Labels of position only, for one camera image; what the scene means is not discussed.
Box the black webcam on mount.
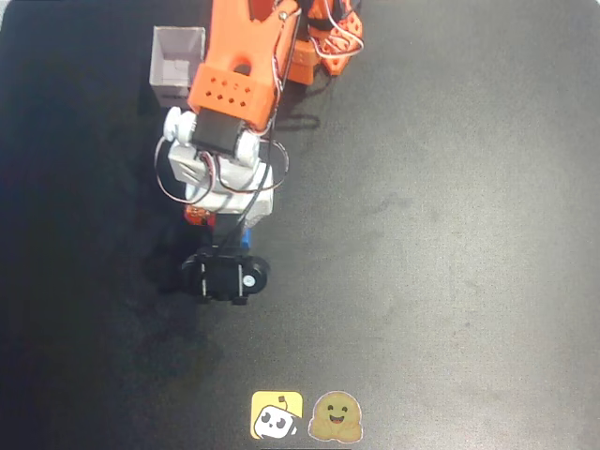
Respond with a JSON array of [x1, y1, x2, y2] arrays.
[[181, 213, 272, 308]]

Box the smiling hugging face sticker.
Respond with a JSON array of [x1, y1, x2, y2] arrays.
[[307, 390, 365, 443]]

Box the white open cardboard box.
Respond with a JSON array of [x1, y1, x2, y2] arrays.
[[148, 25, 207, 109]]

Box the white and red servo wire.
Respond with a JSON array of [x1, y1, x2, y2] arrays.
[[305, 0, 367, 62]]

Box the black camera cable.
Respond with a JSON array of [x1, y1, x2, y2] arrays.
[[216, 0, 307, 255]]

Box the yellow robot face sticker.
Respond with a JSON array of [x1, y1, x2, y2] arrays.
[[250, 390, 305, 441]]

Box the black table mat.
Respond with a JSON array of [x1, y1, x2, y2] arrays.
[[0, 0, 600, 450]]

